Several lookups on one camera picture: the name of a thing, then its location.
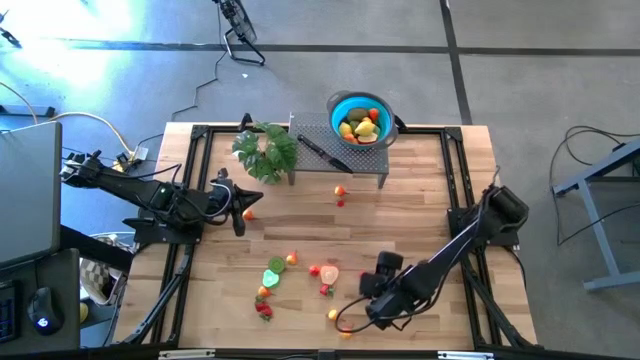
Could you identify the toy kiwi half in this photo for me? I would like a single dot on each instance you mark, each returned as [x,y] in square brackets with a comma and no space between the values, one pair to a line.
[277,265]

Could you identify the green plant in white pot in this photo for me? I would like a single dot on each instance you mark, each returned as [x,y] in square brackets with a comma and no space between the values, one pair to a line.
[267,155]

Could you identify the white power adapter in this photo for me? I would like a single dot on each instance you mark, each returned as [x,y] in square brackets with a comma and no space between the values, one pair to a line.
[141,152]

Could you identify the black kitchen knife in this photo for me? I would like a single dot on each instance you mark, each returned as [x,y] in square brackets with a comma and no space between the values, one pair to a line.
[325,156]

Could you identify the checkered bag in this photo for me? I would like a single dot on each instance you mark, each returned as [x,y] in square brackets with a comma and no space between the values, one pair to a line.
[100,282]

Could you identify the blue grey collapsible colander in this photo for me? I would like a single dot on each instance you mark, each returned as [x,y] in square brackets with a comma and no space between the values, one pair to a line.
[337,107]

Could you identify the yellow toy lemon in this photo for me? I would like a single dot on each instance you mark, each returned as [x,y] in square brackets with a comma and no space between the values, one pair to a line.
[365,128]
[345,129]

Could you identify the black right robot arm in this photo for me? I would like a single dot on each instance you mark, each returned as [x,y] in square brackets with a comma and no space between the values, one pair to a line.
[450,255]

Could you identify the orange toy pear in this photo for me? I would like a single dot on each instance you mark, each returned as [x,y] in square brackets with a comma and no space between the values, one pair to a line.
[340,190]
[292,258]
[263,292]
[332,314]
[345,335]

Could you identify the yellow power plug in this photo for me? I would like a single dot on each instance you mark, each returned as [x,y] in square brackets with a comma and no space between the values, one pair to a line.
[119,165]

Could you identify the black desk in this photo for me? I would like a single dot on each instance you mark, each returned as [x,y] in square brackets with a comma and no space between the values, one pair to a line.
[67,280]

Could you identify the grey perforated metal shelf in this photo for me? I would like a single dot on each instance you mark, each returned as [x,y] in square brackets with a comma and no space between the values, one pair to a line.
[320,145]

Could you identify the black stand foot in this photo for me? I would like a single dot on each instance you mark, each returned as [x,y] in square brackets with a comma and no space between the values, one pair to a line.
[11,39]

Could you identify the black computer mouse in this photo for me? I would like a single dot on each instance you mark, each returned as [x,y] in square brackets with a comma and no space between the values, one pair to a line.
[45,310]

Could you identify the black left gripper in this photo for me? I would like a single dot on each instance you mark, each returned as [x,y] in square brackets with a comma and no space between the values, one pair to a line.
[222,205]

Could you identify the black keyboard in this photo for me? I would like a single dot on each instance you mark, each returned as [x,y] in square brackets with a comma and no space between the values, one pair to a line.
[7,315]

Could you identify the red toy pear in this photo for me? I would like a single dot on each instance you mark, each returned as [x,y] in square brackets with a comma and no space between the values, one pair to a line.
[314,271]

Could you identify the black curved bracket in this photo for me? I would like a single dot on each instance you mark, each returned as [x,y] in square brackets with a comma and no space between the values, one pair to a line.
[401,124]
[245,120]

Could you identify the grey metal table frame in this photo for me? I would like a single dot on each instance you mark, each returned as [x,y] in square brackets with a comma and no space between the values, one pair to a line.
[600,235]

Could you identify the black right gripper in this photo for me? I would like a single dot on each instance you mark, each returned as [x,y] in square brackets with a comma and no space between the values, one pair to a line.
[382,300]

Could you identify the silver bracket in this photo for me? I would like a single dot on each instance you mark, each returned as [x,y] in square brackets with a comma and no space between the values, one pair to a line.
[465,355]
[187,354]

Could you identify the black floor fan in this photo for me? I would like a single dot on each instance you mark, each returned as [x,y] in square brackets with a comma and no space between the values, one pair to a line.
[240,22]

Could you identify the green toy fruit half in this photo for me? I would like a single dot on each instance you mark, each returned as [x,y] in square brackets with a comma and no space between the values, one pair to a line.
[271,279]

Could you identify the yellow round object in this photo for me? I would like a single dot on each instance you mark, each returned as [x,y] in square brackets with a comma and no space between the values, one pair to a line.
[84,312]

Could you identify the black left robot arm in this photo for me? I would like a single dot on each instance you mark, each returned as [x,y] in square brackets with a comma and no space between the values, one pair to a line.
[130,187]

